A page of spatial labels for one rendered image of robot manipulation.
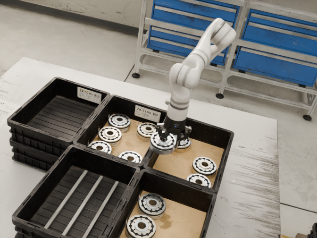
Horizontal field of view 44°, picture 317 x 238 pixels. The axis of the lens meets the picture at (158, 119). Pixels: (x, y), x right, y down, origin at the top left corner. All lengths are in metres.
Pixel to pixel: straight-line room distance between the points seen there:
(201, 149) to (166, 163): 0.20
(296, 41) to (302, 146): 0.88
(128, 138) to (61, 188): 0.40
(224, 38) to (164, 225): 0.74
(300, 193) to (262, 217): 1.29
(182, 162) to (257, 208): 0.39
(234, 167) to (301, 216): 1.05
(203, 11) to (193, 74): 2.13
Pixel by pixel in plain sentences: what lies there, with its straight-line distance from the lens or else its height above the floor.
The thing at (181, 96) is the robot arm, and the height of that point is 1.24.
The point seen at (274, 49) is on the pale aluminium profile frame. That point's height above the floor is 0.60.
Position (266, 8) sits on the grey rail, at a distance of 3.35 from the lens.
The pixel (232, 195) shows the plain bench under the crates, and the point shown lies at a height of 0.70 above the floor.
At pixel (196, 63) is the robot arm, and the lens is 1.36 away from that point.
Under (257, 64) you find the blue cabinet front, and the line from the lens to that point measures 3.57.
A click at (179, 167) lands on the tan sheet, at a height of 0.83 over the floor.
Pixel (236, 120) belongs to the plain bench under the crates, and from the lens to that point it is 2.26.
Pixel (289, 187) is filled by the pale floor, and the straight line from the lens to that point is 3.05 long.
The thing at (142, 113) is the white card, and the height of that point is 0.88.
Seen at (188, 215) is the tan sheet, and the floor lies 0.83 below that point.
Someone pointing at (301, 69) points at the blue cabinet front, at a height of 0.46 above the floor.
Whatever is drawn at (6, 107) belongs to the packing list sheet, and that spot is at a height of 0.70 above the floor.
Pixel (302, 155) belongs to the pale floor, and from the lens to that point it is 3.40.
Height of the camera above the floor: 1.98
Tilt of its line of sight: 37 degrees down
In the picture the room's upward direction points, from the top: 10 degrees clockwise
